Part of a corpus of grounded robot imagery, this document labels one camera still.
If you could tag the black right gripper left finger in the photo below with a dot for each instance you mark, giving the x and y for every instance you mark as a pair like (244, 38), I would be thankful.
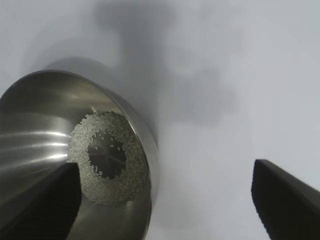
(40, 212)

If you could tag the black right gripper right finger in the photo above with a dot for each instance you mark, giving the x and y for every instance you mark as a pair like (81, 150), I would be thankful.
(287, 210)

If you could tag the white rice grains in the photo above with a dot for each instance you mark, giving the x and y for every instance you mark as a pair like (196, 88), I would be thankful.
(112, 185)

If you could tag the stainless steel mixing bowl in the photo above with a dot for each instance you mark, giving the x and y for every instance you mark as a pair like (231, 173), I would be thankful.
(37, 125)

